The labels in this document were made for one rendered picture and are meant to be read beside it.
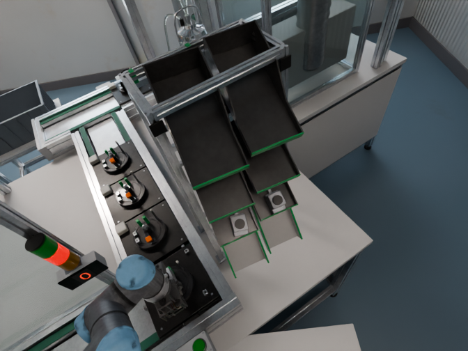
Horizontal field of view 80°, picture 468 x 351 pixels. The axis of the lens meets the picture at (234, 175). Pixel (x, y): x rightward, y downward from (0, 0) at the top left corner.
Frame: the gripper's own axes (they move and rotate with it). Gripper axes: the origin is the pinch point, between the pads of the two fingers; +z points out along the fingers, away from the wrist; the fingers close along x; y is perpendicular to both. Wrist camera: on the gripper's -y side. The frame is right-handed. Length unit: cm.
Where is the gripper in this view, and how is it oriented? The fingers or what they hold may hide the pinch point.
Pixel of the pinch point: (176, 299)
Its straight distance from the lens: 100.6
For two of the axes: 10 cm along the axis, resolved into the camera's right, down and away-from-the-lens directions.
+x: 8.4, -5.0, 2.2
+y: 5.3, 6.3, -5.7
